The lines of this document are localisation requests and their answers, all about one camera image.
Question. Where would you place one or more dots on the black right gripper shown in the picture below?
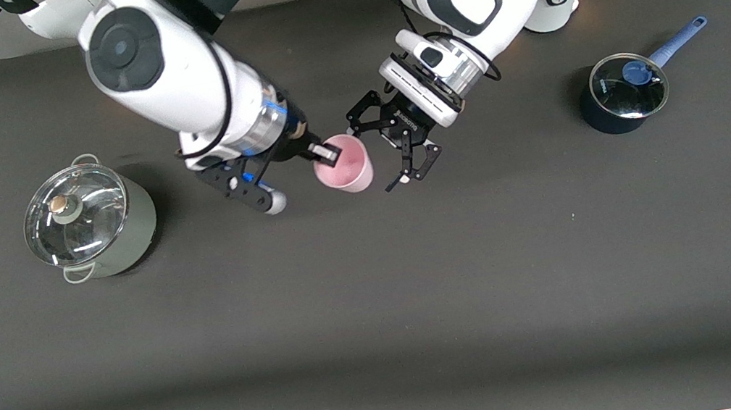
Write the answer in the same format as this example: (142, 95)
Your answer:
(298, 141)

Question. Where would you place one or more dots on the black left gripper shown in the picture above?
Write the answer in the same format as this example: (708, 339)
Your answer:
(402, 127)

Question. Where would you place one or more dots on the pink plastic cup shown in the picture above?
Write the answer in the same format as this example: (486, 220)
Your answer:
(353, 170)

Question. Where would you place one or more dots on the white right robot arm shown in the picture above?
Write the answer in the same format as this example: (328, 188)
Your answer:
(170, 82)

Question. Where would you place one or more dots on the dark blue saucepan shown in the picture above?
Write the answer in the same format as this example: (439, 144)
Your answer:
(598, 120)

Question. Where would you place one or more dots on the glass lid with blue knob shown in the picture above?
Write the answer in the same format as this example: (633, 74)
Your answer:
(624, 98)

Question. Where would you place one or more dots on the glass lid with beige knob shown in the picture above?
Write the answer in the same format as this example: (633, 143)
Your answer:
(82, 220)

